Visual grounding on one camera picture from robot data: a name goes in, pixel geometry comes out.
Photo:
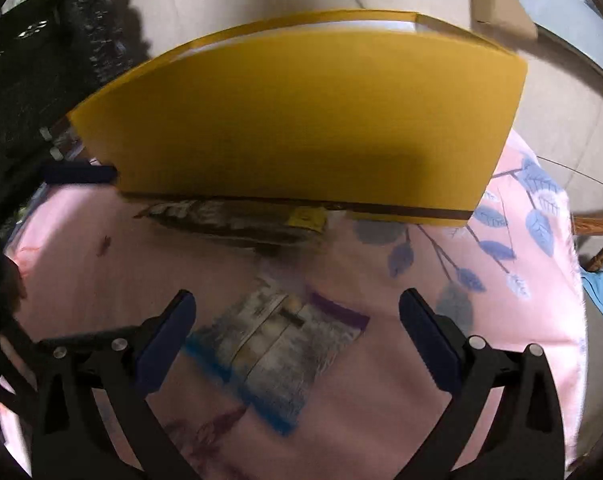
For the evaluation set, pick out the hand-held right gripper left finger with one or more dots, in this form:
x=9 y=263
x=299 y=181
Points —
x=166 y=340

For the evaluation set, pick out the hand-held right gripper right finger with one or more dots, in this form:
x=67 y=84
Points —
x=429 y=340

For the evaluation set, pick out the brown cardboard piece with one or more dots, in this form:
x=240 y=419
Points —
x=499 y=2

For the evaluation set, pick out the blue white snack packet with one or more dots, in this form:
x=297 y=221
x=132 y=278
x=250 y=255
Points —
x=281 y=350

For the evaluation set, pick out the yellow cardboard box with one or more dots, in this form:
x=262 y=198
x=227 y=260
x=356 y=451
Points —
x=306 y=120

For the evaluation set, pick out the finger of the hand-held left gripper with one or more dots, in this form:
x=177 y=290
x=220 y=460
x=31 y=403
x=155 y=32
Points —
x=79 y=172

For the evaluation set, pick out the wooden chair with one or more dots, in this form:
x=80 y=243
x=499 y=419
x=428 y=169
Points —
x=601 y=232

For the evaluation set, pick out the dark cloth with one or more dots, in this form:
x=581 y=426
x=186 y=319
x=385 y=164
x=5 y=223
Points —
x=101 y=20

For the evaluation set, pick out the dark snack packet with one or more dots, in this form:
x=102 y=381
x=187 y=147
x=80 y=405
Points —
x=231 y=222

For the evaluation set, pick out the pink printed tablecloth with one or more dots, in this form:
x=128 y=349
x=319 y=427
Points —
x=381 y=410

